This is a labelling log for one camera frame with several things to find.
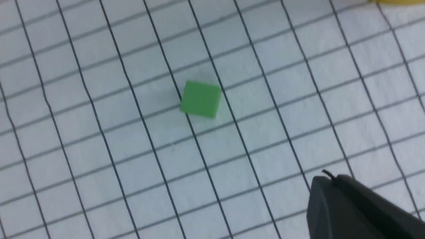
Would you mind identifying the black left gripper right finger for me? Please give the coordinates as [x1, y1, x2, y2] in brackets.
[334, 174, 424, 239]

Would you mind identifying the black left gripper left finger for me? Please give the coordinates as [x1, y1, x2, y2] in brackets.
[306, 170, 392, 239]

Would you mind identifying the bamboo steamer tray yellow rim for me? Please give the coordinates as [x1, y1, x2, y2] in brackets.
[368, 0, 425, 6]

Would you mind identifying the green cube block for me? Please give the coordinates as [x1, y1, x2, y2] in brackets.
[180, 81, 221, 118]

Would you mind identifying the white black grid tablecloth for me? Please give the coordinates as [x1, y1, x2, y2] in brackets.
[0, 0, 424, 239]

